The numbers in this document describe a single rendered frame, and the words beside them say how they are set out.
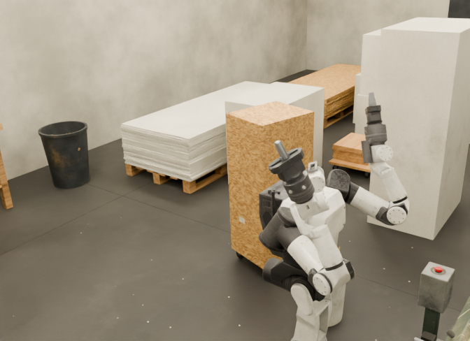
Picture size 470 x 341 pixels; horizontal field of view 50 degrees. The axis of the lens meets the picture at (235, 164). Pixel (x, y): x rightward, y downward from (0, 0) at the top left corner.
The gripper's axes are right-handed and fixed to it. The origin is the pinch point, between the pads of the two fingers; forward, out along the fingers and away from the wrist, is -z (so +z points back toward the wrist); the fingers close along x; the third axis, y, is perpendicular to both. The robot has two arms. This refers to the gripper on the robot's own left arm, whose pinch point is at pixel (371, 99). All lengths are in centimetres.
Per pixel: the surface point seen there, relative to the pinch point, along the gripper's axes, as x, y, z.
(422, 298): -30, -16, 92
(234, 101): -294, 100, -51
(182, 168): -299, 164, 11
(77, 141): -295, 276, -30
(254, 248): -169, 80, 83
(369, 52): -391, -52, -102
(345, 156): -366, -9, 17
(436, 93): -194, -73, -21
